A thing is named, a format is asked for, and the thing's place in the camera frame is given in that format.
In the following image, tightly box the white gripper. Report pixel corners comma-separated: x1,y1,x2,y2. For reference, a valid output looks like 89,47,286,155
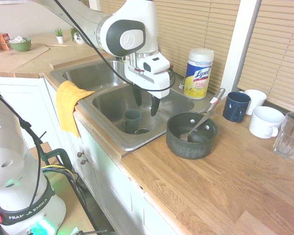
124,65,171,117

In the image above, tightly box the stainless steel double sink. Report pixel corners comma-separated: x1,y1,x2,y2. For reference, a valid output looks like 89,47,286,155
49,59,209,151

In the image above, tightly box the metal spoon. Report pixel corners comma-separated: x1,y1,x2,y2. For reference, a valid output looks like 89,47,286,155
179,109,216,142

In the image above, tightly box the grey-green mug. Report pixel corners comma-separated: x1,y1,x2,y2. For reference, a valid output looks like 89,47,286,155
122,109,142,135

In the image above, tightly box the Lysol wipes canister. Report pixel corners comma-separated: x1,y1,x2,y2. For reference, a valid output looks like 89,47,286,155
183,47,215,100

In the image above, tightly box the white kitchen cabinet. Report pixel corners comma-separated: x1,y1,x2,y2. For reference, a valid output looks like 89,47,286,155
0,76,184,235

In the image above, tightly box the yellow dish cloth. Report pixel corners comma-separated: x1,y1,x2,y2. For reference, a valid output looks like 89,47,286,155
55,80,95,139

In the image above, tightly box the beige window blind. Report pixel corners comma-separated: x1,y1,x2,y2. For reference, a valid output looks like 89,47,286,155
99,0,241,94
237,0,294,114

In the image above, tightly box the navy blue mug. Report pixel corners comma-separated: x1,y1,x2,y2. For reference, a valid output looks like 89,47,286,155
222,91,251,123

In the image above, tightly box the leafy plant in white pot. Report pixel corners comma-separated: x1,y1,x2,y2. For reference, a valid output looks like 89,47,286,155
70,27,86,45

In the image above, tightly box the green clamp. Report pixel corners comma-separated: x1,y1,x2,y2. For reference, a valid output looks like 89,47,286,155
40,148,73,172

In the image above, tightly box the small plant in white pot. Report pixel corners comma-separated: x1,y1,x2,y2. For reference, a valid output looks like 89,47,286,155
54,26,65,44

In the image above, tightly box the tall white mug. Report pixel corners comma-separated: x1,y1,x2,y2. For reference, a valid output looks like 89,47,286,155
239,89,268,116

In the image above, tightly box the wide white cup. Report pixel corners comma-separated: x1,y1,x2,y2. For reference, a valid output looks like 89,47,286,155
248,106,286,139

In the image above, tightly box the green bowl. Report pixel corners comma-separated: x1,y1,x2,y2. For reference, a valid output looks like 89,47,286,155
8,37,32,52

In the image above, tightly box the crumpled white paper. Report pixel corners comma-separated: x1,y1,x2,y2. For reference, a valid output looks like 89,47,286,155
9,35,27,44

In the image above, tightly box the clear drinking glass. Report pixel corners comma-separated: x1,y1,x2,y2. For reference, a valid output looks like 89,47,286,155
272,112,294,160

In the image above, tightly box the orange cardboard box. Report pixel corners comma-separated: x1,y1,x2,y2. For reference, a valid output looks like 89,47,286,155
0,32,13,51

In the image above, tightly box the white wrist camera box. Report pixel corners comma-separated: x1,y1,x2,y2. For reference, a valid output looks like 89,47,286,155
142,55,171,74

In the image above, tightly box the dark saucepan with metal handle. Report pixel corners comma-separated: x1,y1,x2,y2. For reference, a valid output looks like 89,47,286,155
166,88,226,160

